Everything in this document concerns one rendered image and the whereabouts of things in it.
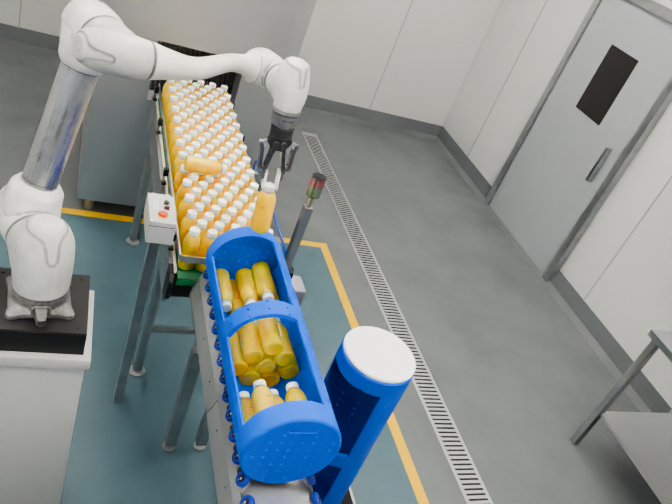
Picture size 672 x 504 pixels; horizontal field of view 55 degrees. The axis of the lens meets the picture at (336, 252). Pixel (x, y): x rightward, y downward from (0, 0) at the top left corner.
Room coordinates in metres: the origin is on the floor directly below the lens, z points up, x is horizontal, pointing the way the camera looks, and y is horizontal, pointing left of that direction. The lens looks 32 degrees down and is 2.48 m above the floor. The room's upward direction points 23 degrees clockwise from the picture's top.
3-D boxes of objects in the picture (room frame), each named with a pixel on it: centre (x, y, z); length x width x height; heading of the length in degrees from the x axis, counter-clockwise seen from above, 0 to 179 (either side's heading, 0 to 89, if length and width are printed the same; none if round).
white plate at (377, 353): (1.84, -0.29, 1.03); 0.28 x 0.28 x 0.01
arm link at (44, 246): (1.39, 0.77, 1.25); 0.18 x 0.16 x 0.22; 47
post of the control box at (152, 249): (2.05, 0.68, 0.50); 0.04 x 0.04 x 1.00; 28
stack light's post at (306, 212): (2.52, 0.19, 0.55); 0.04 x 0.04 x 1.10; 28
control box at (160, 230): (2.05, 0.68, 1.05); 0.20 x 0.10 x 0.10; 28
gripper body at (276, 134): (1.91, 0.31, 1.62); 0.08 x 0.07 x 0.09; 117
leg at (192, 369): (1.92, 0.36, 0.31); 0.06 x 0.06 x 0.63; 28
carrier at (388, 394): (1.84, -0.29, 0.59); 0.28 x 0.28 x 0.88
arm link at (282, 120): (1.91, 0.31, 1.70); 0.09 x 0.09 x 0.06
